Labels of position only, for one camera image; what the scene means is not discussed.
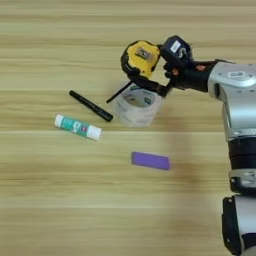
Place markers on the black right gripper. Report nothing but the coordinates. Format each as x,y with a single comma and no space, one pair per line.
193,76

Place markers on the yellow black tape measure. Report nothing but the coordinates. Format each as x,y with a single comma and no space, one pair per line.
141,58

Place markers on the clear packing tape roll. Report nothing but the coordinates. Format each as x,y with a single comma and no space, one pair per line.
133,116

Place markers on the black marker pen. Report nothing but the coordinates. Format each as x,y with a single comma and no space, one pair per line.
90,105

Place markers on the white and green glue stick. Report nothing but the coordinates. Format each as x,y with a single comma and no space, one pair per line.
76,126

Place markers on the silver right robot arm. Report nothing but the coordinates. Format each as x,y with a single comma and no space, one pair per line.
240,110

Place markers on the black box with white label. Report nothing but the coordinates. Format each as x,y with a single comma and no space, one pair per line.
176,50

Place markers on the purple eraser block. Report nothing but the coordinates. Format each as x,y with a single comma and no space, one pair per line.
150,160

